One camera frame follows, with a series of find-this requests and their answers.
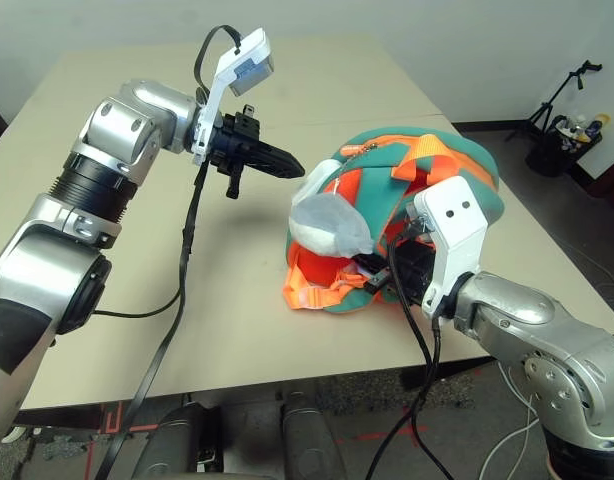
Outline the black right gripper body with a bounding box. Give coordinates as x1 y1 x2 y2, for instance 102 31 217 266
364 238 439 307

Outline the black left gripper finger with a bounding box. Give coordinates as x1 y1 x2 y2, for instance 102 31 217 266
250 154 306 180
256 139 305 172

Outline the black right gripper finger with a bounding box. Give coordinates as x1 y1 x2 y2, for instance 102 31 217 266
353 252 390 285

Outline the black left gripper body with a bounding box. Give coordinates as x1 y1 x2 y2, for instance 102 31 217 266
209 103 263 200

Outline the orange and teal backpack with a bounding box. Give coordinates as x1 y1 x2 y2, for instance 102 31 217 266
282 128 505 315

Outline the red floor tape cross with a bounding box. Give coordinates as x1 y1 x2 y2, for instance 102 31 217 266
336 423 429 447

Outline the black bin with bottles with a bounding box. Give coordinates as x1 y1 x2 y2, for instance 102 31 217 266
525 114 604 177

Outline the dark grey robot right thigh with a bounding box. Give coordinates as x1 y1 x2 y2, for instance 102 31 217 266
280 391 346 480

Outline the dark grey robot thigh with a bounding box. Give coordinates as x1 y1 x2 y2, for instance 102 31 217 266
280 391 346 480
131 403 221 476

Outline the black tripod stand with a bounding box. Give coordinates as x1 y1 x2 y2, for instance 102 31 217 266
506 59 603 141

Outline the dark grey robot left thigh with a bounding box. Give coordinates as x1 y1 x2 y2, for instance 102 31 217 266
131 403 221 476

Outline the white sneaker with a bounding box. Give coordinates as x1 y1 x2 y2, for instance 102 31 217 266
0 424 29 445

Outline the black right camera cable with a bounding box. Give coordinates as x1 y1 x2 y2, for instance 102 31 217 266
366 232 434 480

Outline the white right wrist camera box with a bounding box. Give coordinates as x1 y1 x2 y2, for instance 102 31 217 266
413 174 488 321

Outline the grey plush keychain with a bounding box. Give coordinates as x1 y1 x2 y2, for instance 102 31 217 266
289 193 375 259

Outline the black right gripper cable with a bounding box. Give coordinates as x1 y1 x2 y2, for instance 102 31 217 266
411 317 456 480

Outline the flat black left arm cable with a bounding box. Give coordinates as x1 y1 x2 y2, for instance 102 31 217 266
91 162 211 480

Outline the black table frame bar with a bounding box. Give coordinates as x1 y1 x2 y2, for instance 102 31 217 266
16 399 133 426

